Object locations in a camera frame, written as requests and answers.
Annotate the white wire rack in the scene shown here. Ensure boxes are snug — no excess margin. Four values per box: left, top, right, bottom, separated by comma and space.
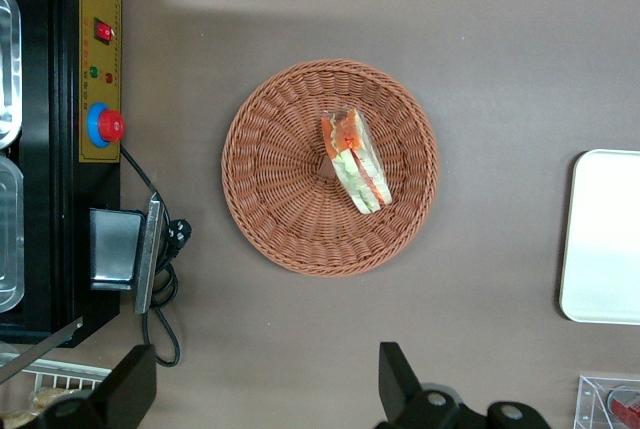
0, 352, 113, 393

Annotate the round brown wicker basket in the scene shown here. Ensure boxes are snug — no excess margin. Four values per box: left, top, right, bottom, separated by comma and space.
220, 58, 440, 278

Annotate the black power cable with plug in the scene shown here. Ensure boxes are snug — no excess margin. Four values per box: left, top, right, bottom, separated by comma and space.
118, 144, 194, 368

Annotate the red white drink can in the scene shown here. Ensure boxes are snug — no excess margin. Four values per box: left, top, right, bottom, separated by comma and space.
606, 385, 640, 421

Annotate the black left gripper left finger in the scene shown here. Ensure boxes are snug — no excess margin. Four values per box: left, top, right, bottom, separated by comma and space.
29, 343, 159, 429

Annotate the cream plastic tray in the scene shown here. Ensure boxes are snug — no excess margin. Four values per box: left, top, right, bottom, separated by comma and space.
558, 149, 640, 326

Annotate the steel food container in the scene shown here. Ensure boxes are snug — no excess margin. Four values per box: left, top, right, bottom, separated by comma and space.
0, 0, 24, 150
0, 154, 26, 314

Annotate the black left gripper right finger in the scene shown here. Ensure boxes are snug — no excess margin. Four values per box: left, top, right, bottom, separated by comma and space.
374, 342, 551, 429

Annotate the steel machine handle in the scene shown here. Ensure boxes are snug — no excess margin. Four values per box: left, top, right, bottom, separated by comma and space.
88, 192, 163, 316

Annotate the black sealing machine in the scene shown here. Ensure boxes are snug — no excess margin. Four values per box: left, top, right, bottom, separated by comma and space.
0, 0, 126, 349

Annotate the clear acrylic box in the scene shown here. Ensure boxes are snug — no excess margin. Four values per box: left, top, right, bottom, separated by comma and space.
572, 374, 640, 429

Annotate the wrapped bread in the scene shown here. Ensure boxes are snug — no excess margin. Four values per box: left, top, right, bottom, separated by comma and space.
0, 386, 81, 429

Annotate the plastic-wrapped triangle sandwich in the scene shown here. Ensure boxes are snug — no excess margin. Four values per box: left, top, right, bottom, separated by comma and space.
320, 106, 394, 216

